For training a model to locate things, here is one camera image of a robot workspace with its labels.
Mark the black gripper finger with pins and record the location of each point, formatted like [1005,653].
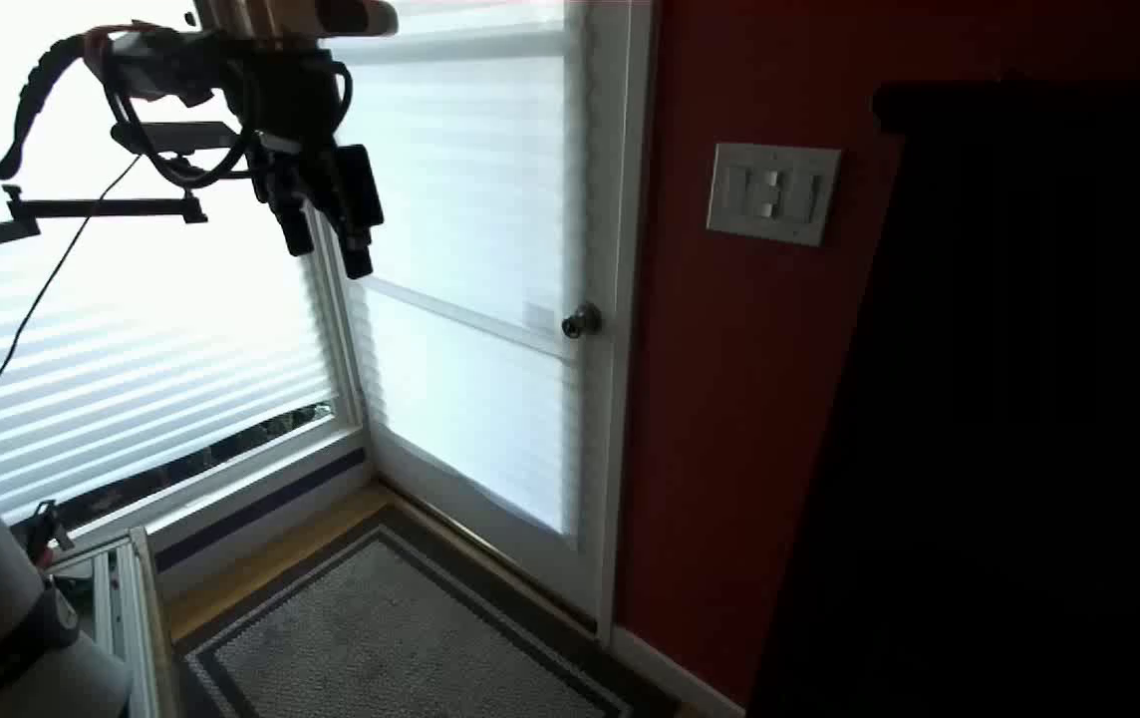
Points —
[291,221]
[356,221]

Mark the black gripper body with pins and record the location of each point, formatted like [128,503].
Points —
[284,102]

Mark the white toggle switch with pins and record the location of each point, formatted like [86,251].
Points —
[809,197]
[768,193]

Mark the white glass door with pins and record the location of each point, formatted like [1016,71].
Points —
[492,266]

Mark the white window blinds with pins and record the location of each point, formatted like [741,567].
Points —
[146,344]

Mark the dark round door knob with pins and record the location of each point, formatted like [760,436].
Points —
[583,321]

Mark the grey rug with dark border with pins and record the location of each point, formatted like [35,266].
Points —
[397,640]

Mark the white baseboard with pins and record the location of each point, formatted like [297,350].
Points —
[675,673]

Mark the dark wooden cabinet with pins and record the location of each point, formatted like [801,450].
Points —
[1021,424]

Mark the black exterior camera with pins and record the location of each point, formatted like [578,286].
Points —
[176,138]

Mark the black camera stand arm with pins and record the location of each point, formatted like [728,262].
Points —
[94,209]

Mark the white light switch plate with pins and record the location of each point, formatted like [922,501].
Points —
[733,193]

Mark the aluminium frame table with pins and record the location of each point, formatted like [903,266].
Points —
[115,613]

